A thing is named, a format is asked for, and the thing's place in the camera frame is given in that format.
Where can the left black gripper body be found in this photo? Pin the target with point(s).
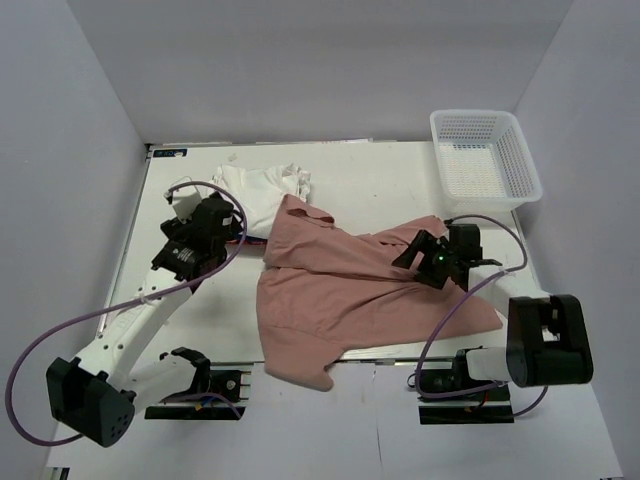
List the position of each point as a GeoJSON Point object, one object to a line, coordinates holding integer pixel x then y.
{"type": "Point", "coordinates": [176, 230]}

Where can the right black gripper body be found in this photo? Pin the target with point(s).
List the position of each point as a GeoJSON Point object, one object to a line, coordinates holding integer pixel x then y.
{"type": "Point", "coordinates": [437, 265]}

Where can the white t-shirt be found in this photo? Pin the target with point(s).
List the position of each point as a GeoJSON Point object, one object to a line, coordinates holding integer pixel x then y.
{"type": "Point", "coordinates": [260, 192]}

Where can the pink t-shirt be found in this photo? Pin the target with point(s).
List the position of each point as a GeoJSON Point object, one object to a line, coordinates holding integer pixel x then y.
{"type": "Point", "coordinates": [325, 292]}

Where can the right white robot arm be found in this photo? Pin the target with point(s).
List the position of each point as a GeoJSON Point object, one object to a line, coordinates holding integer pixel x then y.
{"type": "Point", "coordinates": [546, 339]}

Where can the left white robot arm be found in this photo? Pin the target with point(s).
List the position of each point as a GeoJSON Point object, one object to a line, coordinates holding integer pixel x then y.
{"type": "Point", "coordinates": [100, 391]}

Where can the white plastic mesh basket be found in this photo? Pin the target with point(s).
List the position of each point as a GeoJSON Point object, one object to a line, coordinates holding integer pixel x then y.
{"type": "Point", "coordinates": [484, 162]}

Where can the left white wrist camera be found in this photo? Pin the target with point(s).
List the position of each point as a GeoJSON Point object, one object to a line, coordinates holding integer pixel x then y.
{"type": "Point", "coordinates": [183, 198]}

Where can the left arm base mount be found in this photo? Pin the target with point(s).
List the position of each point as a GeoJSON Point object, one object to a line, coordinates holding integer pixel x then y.
{"type": "Point", "coordinates": [225, 399]}

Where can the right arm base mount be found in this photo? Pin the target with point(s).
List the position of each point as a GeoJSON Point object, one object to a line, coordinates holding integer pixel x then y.
{"type": "Point", "coordinates": [481, 408]}

